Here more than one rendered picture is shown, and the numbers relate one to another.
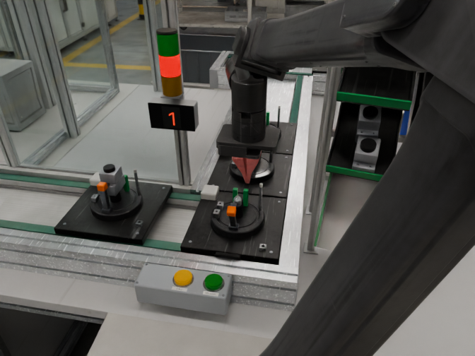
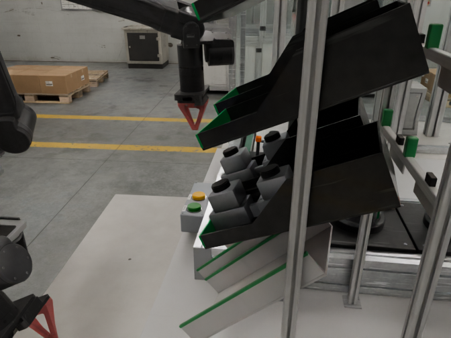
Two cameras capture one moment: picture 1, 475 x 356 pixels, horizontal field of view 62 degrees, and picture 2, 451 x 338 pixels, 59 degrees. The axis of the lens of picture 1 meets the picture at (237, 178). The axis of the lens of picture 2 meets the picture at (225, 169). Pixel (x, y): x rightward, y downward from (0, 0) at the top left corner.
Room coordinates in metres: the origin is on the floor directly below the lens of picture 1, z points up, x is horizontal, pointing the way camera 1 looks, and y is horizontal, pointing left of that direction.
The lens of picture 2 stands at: (0.64, -0.95, 1.54)
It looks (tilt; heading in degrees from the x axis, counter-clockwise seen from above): 25 degrees down; 87
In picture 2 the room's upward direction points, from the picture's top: straight up
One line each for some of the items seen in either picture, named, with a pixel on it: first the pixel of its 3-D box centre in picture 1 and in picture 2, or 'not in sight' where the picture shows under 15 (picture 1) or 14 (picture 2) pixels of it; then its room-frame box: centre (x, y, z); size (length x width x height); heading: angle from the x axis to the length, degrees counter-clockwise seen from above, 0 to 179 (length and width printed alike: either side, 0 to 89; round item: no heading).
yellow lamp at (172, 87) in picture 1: (172, 83); not in sight; (0.96, 0.16, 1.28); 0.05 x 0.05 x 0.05
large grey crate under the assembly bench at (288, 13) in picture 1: (305, 10); not in sight; (6.30, -1.00, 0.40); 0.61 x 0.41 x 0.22; 82
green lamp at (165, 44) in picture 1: (167, 43); not in sight; (0.96, 0.16, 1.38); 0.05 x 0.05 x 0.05
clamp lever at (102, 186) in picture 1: (105, 194); (260, 146); (0.83, 0.34, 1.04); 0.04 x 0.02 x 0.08; 170
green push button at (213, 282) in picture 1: (213, 282); (194, 208); (0.60, 0.05, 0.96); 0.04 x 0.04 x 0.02
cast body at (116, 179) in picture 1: (112, 175); not in sight; (0.88, 0.33, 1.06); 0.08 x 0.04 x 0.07; 170
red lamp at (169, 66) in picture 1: (169, 64); not in sight; (0.96, 0.16, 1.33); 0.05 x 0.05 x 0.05
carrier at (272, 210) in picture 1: (237, 208); not in sight; (0.80, 0.00, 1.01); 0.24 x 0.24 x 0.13; 80
